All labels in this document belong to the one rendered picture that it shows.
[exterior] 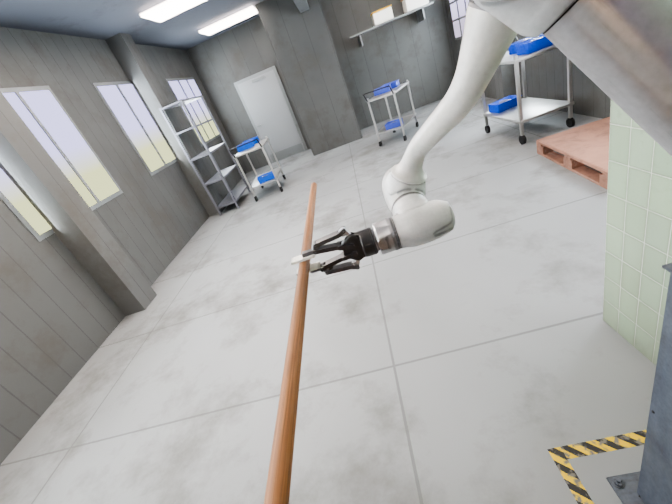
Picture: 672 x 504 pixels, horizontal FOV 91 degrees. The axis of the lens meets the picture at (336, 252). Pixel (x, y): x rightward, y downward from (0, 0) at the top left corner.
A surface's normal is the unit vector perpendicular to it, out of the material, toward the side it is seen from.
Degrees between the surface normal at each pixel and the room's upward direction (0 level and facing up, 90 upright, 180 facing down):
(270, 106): 90
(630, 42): 92
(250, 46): 90
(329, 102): 90
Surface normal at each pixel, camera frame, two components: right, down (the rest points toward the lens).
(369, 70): 0.00, 0.48
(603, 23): -0.54, 0.64
